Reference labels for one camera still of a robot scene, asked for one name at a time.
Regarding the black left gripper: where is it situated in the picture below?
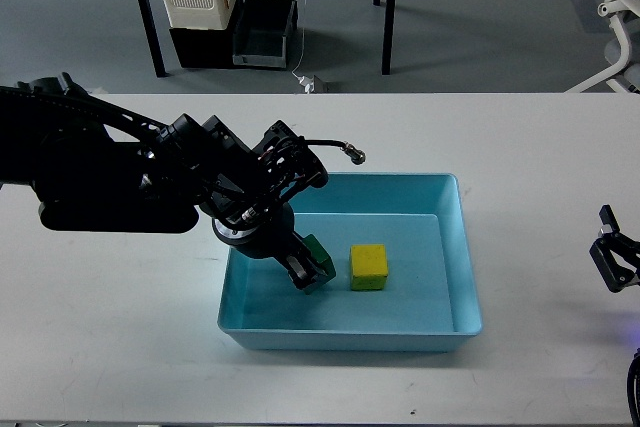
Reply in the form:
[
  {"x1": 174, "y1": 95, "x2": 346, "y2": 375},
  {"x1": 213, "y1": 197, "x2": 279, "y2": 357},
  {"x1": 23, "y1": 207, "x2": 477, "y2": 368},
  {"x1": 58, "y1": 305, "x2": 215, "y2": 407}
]
[{"x1": 212, "y1": 203, "x2": 335, "y2": 293}]

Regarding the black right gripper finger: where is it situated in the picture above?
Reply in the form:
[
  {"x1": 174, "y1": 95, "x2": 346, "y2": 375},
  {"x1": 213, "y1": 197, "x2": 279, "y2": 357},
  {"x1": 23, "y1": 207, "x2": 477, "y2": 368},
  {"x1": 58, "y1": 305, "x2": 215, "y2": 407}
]
[
  {"x1": 599, "y1": 204, "x2": 639, "y2": 260},
  {"x1": 589, "y1": 237, "x2": 639, "y2": 293}
]

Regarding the green wooden cube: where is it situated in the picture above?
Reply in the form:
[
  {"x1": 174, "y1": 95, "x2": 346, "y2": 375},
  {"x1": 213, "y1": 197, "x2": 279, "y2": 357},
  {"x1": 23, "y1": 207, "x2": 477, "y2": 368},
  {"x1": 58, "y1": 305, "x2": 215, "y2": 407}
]
[{"x1": 302, "y1": 234, "x2": 336, "y2": 290}]

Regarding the yellow wooden cube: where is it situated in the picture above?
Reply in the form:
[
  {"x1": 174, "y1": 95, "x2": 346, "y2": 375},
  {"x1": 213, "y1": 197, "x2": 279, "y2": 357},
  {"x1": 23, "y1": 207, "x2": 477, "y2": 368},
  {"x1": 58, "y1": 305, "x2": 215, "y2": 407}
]
[{"x1": 350, "y1": 244, "x2": 389, "y2": 291}]

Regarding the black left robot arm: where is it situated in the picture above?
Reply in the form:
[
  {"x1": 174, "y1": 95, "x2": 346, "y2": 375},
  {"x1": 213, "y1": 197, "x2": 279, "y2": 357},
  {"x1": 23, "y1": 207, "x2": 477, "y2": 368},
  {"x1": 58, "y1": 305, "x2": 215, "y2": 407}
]
[{"x1": 1, "y1": 74, "x2": 335, "y2": 292}]

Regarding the black storage box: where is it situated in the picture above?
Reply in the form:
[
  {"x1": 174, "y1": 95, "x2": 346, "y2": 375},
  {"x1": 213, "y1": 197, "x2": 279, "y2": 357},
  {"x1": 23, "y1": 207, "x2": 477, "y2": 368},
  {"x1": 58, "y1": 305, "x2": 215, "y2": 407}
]
[{"x1": 169, "y1": 0, "x2": 244, "y2": 69}]

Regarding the light blue plastic tray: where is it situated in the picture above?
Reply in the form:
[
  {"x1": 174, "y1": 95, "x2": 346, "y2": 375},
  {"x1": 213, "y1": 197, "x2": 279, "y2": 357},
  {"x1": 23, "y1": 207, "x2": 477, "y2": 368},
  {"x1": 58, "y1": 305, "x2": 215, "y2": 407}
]
[{"x1": 218, "y1": 173, "x2": 482, "y2": 352}]

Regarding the white power adapter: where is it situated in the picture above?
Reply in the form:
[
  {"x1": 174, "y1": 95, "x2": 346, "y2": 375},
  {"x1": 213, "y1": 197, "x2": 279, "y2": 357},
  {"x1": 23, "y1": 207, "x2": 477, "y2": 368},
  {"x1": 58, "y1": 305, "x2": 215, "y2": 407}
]
[{"x1": 297, "y1": 75, "x2": 328, "y2": 94}]

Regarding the white office chair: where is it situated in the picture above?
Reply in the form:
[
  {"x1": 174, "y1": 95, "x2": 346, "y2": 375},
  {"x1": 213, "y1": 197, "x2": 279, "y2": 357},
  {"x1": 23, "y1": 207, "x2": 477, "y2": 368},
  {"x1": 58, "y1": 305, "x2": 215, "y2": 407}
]
[{"x1": 567, "y1": 0, "x2": 639, "y2": 94}]

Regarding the dark grey open bin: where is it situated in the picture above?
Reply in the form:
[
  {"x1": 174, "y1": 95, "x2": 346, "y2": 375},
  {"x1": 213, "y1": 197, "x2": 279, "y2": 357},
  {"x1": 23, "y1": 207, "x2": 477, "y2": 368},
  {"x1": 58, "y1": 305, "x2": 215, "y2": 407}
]
[{"x1": 232, "y1": 0, "x2": 298, "y2": 70}]

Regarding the black right table leg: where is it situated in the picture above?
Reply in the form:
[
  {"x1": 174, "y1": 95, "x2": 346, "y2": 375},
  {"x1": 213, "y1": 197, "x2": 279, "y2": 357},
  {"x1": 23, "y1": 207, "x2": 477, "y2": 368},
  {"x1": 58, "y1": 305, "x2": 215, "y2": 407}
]
[{"x1": 381, "y1": 0, "x2": 396, "y2": 75}]

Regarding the black left table leg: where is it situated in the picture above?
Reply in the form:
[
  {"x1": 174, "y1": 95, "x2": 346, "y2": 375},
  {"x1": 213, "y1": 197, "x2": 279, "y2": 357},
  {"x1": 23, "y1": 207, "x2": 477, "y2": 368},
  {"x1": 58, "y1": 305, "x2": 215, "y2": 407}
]
[{"x1": 137, "y1": 0, "x2": 167, "y2": 78}]

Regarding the black cable with metal plug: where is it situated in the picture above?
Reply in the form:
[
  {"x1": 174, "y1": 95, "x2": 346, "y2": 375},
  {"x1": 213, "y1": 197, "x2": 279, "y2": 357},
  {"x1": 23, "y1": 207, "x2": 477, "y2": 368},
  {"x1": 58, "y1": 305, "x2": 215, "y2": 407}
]
[{"x1": 303, "y1": 139, "x2": 367, "y2": 167}]

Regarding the white hanging cable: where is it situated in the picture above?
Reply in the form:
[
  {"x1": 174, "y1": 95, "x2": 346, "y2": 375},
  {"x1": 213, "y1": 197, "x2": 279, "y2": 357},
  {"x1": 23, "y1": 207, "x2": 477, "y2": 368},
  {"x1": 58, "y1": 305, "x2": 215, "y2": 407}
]
[{"x1": 291, "y1": 0, "x2": 311, "y2": 79}]

